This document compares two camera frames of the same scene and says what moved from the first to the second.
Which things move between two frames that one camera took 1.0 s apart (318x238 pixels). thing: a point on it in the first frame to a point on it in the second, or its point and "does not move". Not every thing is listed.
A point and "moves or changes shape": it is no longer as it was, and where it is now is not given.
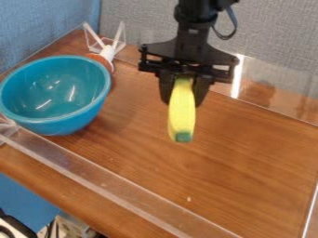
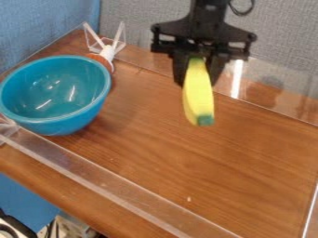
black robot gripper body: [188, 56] to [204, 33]
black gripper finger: [167, 80] to [179, 63]
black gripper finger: [202, 84] to [216, 64]
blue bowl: [53, 95] does not move
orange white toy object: [106, 57] does not move
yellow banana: [182, 110] moves or changes shape
